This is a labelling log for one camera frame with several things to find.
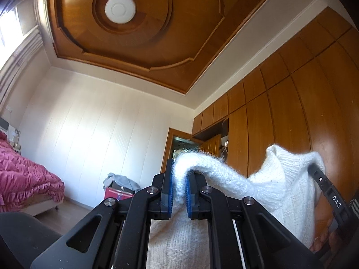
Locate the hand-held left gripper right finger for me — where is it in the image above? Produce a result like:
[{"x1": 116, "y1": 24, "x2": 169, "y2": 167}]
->
[{"x1": 185, "y1": 172, "x2": 326, "y2": 269}]

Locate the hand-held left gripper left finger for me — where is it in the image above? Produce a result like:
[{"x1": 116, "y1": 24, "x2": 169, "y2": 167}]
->
[{"x1": 29, "y1": 158, "x2": 174, "y2": 269}]

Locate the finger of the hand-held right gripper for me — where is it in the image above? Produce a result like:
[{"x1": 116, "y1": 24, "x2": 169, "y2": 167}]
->
[{"x1": 308, "y1": 163, "x2": 354, "y2": 225}]

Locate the white knit sweater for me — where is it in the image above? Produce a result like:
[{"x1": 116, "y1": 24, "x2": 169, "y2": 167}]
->
[{"x1": 146, "y1": 143, "x2": 326, "y2": 269}]

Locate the person's right hand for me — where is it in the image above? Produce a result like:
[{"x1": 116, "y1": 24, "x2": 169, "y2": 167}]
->
[{"x1": 310, "y1": 199, "x2": 347, "y2": 255}]

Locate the grey cloth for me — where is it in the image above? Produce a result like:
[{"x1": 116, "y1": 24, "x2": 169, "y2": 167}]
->
[{"x1": 103, "y1": 173, "x2": 141, "y2": 194}]

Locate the red storage box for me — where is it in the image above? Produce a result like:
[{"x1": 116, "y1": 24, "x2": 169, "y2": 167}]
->
[{"x1": 104, "y1": 186, "x2": 134, "y2": 202}]

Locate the wooden door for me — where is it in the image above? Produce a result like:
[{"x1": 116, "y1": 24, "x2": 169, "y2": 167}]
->
[{"x1": 161, "y1": 128, "x2": 201, "y2": 174}]

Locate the wooden wardrobe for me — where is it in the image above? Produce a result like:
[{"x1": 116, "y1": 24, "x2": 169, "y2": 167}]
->
[{"x1": 192, "y1": 6, "x2": 359, "y2": 230}]

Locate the bed base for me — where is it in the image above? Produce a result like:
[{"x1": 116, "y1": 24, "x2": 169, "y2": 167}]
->
[{"x1": 21, "y1": 199, "x2": 61, "y2": 217}]

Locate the pink ruffled bedspread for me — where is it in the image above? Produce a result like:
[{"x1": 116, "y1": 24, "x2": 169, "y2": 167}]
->
[{"x1": 0, "y1": 130, "x2": 65, "y2": 213}]

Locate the round white ceiling lamp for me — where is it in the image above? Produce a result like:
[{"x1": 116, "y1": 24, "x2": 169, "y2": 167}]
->
[{"x1": 105, "y1": 0, "x2": 137, "y2": 23}]

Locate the white pleated curtain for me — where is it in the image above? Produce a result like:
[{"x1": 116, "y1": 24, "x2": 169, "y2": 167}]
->
[{"x1": 0, "y1": 25, "x2": 43, "y2": 113}]

